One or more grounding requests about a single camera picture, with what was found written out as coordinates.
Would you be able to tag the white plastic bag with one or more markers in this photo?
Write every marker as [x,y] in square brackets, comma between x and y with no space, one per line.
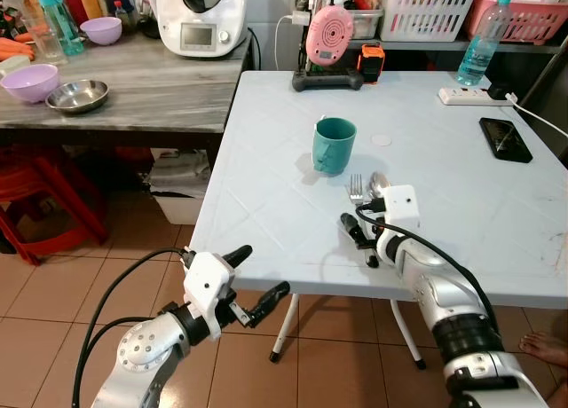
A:
[177,182]

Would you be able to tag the white plastic basket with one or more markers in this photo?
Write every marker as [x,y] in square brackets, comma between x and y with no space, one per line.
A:
[430,13]

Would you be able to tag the teal mug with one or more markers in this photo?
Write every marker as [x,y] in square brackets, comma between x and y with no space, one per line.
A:
[334,146]

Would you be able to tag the steel fork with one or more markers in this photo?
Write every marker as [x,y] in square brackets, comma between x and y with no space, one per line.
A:
[356,191]

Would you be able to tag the black smartphone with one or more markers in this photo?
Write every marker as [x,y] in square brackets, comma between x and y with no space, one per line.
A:
[506,140]

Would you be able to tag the bare person foot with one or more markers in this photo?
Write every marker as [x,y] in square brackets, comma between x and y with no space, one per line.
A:
[543,348]

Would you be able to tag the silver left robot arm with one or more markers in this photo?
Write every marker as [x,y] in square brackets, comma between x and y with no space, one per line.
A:
[142,355]

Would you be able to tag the large purple bowl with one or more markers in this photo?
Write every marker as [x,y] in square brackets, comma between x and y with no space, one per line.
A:
[28,84]

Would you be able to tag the pink round gadget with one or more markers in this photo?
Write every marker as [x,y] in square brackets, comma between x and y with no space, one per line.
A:
[329,35]

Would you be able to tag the clear blue water bottle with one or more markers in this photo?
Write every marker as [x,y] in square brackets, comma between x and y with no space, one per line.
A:
[479,49]

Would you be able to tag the white table leg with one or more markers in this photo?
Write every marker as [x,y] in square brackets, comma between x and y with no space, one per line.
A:
[284,328]
[408,337]

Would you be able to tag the teal drink bottle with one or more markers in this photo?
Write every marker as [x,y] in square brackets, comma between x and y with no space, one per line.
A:
[60,22]

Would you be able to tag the orange sauce bottle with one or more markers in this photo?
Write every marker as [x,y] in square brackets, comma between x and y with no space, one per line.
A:
[90,2]

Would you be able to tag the black plug adapter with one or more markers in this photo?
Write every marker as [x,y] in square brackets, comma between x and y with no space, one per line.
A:
[500,93]

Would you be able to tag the pink plastic basket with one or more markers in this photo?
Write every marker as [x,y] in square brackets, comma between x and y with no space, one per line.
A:
[537,22]

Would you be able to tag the white kitchen machine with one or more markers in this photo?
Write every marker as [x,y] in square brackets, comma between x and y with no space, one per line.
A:
[202,22]

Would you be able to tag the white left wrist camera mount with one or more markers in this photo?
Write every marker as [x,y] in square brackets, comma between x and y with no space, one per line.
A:
[206,284]

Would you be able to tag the black gadget stand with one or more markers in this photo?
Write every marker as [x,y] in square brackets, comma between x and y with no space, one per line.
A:
[327,80]

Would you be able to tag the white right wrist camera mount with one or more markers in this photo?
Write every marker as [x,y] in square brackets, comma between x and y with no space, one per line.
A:
[401,206]

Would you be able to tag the clear plastic container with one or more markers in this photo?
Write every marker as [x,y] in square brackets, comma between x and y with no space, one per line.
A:
[362,23]

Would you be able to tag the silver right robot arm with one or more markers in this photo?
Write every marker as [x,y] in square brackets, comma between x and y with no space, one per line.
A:
[444,293]

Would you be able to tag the red plastic stool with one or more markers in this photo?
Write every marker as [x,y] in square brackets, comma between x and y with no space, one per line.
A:
[35,186]

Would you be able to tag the white power strip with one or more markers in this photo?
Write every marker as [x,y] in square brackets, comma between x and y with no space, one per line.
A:
[461,96]

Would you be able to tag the small purple bowl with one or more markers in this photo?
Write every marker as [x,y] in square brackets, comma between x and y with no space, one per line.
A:
[101,32]

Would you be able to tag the orange and black device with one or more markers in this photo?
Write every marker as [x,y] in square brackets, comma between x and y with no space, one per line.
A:
[371,64]

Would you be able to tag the small white round disc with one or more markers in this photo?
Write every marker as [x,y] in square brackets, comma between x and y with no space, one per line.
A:
[382,140]

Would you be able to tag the orange carrots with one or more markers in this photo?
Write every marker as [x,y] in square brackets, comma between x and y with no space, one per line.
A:
[16,48]

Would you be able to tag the stainless steel bowl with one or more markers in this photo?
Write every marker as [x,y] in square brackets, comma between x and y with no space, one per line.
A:
[77,96]

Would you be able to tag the steel spoon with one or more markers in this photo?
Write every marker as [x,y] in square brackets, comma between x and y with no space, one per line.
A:
[379,184]

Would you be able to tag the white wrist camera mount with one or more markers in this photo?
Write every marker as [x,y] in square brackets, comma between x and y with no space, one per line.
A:
[401,206]
[206,284]

